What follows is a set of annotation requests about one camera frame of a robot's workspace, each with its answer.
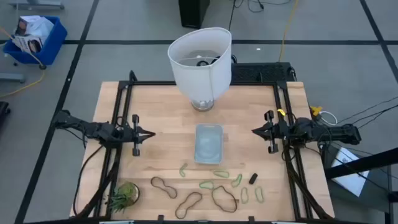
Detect large white printed box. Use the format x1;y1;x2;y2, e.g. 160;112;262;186
14;15;55;40

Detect clear plastic bin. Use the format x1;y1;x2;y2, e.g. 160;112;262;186
194;123;224;165

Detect black perforated panel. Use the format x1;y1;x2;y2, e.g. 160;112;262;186
230;62;297;83

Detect black cabinet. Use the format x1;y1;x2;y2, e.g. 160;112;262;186
178;0;211;29

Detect black metal beam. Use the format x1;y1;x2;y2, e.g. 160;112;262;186
325;147;398;180

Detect small white printed box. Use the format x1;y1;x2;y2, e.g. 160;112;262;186
14;35;44;54

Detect blue plastic tote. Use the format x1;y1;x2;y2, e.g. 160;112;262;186
2;16;68;70

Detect small potted green succulent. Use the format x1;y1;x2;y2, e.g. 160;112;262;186
108;181;141;214

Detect white shade table lamp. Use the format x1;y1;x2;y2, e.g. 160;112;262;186
167;27;233;112

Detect white paper box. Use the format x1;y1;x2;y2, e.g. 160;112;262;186
331;146;371;198

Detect white cable loop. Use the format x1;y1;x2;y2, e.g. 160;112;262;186
318;111;338;126

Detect large black rubber band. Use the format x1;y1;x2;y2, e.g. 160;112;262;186
174;191;203;220
211;185;238;213
150;176;178;200

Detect short grey stand foot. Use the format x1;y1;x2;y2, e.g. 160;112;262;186
0;73;25;83

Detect black metal table frame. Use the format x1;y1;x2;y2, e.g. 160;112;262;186
73;70;334;222

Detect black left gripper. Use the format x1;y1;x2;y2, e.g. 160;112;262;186
118;114;156;157

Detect black floor cables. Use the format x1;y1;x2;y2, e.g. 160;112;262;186
228;0;293;32

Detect long yellow floor cable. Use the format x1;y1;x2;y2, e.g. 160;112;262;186
278;0;300;62

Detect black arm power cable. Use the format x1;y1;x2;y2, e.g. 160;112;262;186
72;144;105;217

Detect thin black cables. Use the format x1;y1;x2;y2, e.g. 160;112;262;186
337;96;398;130

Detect long grey stand foot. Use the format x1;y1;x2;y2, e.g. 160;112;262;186
7;0;65;10

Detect yellow cable by tote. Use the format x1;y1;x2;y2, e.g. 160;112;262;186
0;26;47;99

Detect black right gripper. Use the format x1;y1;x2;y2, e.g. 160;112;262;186
251;110;292;154

